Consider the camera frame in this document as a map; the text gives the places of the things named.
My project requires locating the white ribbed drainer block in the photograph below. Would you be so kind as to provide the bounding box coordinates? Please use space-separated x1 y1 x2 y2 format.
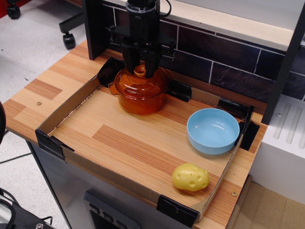
250 95 305 204

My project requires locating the black braided cable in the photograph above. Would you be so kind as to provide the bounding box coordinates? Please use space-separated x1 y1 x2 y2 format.
0 187 53 229

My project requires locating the yellow toy potato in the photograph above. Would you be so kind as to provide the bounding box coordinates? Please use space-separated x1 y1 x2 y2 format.
172 163 210 191

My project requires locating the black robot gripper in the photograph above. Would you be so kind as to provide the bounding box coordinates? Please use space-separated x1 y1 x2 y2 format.
108 7 176 78

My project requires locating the black left vertical post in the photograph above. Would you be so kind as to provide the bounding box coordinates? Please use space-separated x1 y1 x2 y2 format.
82 0 114 60

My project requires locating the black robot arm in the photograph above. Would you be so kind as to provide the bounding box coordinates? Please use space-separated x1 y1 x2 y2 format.
108 0 176 78

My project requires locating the dark right vertical post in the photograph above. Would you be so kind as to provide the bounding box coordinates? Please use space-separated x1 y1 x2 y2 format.
261 5 305 125

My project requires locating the orange transparent pot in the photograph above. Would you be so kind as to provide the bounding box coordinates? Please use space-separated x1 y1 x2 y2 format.
116 68 173 115

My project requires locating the light blue bowl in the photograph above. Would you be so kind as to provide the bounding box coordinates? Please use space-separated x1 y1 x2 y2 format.
187 108 240 155

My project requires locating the black caster wheel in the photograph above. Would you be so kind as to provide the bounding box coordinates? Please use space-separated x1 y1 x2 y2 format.
7 0 21 20

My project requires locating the orange transparent pot lid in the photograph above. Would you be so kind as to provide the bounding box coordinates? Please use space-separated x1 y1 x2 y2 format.
108 64 169 99

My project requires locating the black office chair base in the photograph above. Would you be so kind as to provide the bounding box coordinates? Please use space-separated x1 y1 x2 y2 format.
59 12 84 50

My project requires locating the grey control panel with buttons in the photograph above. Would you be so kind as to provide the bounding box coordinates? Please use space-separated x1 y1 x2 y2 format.
84 191 141 229

